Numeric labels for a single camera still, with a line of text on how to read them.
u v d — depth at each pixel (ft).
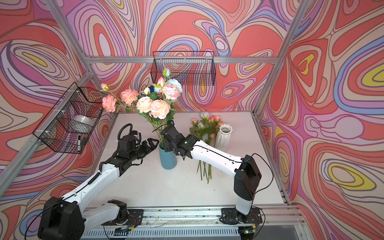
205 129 3.44
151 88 2.06
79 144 2.36
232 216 2.43
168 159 2.87
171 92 1.72
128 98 2.03
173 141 1.89
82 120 2.40
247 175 1.41
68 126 2.45
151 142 2.45
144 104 1.88
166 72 1.83
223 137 2.67
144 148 2.40
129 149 2.08
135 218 2.36
